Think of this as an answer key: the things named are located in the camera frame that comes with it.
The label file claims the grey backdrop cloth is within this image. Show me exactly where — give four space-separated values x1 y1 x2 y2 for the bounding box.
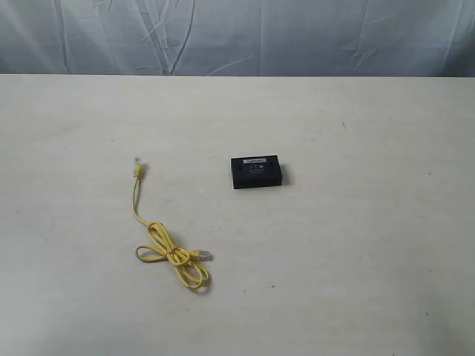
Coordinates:
1 1 474 77

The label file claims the yellow ethernet cable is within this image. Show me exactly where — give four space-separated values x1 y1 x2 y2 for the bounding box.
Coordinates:
131 156 216 291

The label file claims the small black box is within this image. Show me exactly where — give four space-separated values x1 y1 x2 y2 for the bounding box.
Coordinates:
230 155 283 189

